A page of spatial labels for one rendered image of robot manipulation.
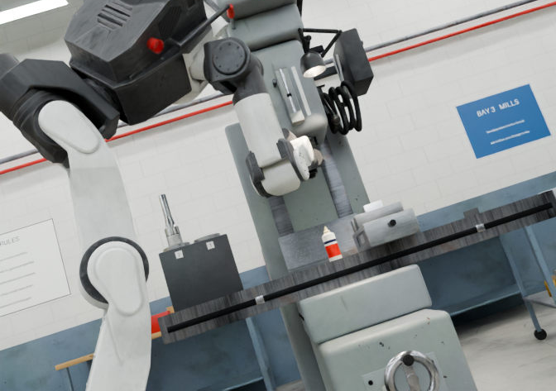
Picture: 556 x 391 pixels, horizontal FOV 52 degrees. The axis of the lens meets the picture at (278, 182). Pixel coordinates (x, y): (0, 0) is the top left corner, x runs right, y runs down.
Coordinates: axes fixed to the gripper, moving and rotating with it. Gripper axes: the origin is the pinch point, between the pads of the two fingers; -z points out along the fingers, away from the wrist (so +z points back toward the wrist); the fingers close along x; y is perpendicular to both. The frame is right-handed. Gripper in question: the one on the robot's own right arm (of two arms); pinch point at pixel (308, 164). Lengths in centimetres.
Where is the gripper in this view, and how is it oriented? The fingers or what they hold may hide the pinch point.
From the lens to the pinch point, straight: 184.6
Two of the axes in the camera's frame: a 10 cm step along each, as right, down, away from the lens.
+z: -2.5, -1.2, -9.6
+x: -9.2, 3.4, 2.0
